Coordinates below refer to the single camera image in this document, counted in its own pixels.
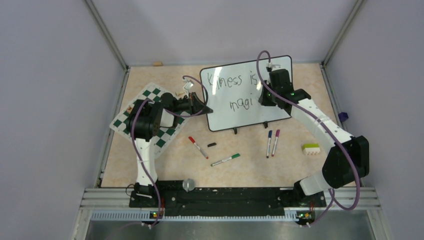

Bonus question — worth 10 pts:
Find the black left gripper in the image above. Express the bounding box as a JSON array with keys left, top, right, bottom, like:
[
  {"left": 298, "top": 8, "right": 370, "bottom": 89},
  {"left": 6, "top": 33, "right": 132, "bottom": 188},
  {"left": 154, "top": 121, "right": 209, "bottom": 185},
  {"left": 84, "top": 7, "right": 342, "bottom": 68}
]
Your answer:
[{"left": 172, "top": 92, "right": 213, "bottom": 116}]

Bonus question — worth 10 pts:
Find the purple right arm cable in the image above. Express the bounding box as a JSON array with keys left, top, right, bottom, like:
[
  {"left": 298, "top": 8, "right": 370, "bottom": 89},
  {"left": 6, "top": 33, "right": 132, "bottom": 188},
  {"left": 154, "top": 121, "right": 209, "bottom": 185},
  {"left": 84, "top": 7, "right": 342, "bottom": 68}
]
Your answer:
[{"left": 256, "top": 50, "right": 362, "bottom": 228}]

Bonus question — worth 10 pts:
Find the purple block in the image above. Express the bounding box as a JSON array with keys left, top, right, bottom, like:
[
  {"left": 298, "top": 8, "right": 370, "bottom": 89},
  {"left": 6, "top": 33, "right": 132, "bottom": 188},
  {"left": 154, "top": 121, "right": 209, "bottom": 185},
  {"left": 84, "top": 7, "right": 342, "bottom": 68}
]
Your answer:
[{"left": 338, "top": 112, "right": 349, "bottom": 123}]

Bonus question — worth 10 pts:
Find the black marker cap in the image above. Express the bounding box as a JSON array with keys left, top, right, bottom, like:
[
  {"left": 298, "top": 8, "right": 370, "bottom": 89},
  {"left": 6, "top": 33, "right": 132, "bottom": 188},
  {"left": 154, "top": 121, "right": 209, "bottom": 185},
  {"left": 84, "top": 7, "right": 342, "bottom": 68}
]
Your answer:
[{"left": 207, "top": 142, "right": 217, "bottom": 148}]

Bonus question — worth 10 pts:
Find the red capped marker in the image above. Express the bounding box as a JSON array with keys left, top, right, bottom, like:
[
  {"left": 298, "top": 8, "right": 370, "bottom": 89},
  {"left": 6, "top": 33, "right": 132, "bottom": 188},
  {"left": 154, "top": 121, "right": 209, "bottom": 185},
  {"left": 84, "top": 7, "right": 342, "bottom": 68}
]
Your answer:
[{"left": 188, "top": 136, "right": 209, "bottom": 159}]

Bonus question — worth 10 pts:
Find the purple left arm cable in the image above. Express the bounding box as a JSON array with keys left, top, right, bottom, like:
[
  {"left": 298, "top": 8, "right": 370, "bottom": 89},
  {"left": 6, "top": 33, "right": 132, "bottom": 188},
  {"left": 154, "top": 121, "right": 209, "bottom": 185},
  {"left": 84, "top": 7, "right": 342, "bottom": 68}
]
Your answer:
[{"left": 131, "top": 75, "right": 210, "bottom": 229}]

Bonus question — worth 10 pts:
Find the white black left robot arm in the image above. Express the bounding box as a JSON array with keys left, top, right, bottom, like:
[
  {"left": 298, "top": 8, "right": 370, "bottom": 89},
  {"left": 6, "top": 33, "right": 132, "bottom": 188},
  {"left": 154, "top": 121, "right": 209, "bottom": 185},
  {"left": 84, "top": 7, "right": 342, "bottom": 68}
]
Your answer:
[{"left": 126, "top": 92, "right": 213, "bottom": 207}]

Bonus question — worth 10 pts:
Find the small wooden block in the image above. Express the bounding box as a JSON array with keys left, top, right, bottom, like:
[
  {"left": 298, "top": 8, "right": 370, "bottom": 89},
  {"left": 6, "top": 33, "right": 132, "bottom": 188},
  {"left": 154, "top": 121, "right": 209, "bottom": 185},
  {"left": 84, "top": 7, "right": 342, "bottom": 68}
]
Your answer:
[{"left": 152, "top": 61, "right": 163, "bottom": 67}]

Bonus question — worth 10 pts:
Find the green white chess mat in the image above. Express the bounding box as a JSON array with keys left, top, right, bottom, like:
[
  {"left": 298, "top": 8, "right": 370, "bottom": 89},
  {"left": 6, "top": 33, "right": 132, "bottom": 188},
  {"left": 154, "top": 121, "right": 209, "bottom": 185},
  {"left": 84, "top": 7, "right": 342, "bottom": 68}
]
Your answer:
[{"left": 109, "top": 83, "right": 189, "bottom": 159}]

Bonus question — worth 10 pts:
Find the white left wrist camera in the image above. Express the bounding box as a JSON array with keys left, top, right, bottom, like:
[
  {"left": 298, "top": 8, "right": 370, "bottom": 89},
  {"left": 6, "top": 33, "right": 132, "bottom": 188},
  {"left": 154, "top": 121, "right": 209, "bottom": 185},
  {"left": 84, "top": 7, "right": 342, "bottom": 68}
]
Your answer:
[{"left": 183, "top": 79, "right": 194, "bottom": 91}]

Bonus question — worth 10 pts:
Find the green capped marker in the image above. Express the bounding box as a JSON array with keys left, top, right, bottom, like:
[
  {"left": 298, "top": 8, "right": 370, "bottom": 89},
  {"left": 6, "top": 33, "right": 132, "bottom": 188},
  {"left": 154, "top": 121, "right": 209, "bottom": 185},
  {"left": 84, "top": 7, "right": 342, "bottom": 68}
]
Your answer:
[{"left": 210, "top": 153, "right": 241, "bottom": 167}]

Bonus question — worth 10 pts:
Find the white whiteboard black frame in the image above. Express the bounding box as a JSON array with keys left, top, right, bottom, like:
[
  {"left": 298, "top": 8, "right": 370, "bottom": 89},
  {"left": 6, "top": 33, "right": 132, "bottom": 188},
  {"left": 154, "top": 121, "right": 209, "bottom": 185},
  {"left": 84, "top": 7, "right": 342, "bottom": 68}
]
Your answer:
[{"left": 199, "top": 57, "right": 290, "bottom": 132}]

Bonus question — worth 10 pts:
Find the blue capped marker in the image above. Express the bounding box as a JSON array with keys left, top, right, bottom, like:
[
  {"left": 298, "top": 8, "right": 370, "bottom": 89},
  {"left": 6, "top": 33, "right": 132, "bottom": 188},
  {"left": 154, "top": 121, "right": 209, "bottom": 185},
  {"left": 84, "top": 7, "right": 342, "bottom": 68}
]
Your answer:
[{"left": 266, "top": 130, "right": 273, "bottom": 159}]

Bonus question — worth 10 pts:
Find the aluminium frame rail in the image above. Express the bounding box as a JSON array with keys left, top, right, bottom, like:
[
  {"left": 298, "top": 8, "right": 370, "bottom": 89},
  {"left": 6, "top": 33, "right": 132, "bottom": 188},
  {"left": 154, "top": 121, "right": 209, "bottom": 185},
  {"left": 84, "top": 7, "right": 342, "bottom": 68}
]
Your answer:
[{"left": 72, "top": 181, "right": 392, "bottom": 240}]

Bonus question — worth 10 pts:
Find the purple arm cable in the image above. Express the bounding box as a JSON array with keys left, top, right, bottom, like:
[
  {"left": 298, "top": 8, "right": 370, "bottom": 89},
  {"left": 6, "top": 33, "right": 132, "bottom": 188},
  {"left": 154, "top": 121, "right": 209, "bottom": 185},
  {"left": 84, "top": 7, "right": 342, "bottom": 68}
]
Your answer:
[
  {"left": 131, "top": 75, "right": 210, "bottom": 229},
  {"left": 256, "top": 50, "right": 362, "bottom": 228}
]

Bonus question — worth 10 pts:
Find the pink capped marker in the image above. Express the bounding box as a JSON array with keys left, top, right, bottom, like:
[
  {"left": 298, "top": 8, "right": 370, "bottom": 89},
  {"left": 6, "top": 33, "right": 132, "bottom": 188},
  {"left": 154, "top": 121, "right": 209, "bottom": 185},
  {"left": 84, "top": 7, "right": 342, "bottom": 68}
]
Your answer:
[{"left": 271, "top": 129, "right": 281, "bottom": 157}]

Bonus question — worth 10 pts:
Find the green white toy brick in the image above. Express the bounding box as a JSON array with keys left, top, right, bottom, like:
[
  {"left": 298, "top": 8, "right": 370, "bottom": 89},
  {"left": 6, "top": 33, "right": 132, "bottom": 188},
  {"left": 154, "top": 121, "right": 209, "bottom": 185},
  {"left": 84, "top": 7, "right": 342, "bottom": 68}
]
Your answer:
[{"left": 301, "top": 143, "right": 321, "bottom": 155}]

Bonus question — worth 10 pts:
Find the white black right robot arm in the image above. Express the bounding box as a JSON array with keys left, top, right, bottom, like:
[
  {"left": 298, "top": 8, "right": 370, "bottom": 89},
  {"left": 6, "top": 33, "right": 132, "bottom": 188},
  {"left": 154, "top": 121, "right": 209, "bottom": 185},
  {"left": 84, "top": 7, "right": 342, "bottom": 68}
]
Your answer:
[{"left": 259, "top": 63, "right": 370, "bottom": 206}]

